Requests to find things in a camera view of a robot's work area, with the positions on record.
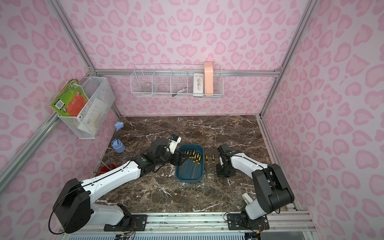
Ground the teal plastic storage box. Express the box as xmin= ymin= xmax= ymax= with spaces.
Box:
xmin=175 ymin=144 xmax=205 ymax=184

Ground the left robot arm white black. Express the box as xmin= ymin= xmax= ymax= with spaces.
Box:
xmin=52 ymin=135 xmax=185 ymax=234

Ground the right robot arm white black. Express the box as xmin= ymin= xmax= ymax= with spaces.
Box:
xmin=216 ymin=144 xmax=295 ymax=220

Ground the pink box in basket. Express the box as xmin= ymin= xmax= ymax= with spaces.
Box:
xmin=204 ymin=62 xmax=214 ymax=96

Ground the blue desk lamp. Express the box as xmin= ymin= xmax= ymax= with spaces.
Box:
xmin=111 ymin=122 xmax=125 ymax=154

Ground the grey pen in basket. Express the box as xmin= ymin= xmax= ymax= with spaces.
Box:
xmin=172 ymin=87 xmax=188 ymax=97

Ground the red pen cup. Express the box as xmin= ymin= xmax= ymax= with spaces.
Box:
xmin=96 ymin=159 xmax=117 ymax=175

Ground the white card in basket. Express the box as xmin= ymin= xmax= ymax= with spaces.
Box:
xmin=193 ymin=73 xmax=204 ymax=97

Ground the white paper in mesh basket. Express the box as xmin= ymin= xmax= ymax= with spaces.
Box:
xmin=77 ymin=99 xmax=109 ymax=135

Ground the white mesh side basket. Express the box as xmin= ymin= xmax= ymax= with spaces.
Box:
xmin=59 ymin=77 xmax=115 ymax=139

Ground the green red booklet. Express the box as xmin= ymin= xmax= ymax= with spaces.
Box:
xmin=50 ymin=79 xmax=89 ymax=117

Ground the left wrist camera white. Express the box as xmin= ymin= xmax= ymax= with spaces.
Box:
xmin=169 ymin=134 xmax=182 ymax=154

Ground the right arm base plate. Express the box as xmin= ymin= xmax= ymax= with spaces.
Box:
xmin=224 ymin=213 xmax=270 ymax=232

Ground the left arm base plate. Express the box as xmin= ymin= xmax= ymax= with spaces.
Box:
xmin=104 ymin=215 xmax=148 ymax=232

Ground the white wire wall basket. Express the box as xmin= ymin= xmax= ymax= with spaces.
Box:
xmin=130 ymin=64 xmax=224 ymax=98

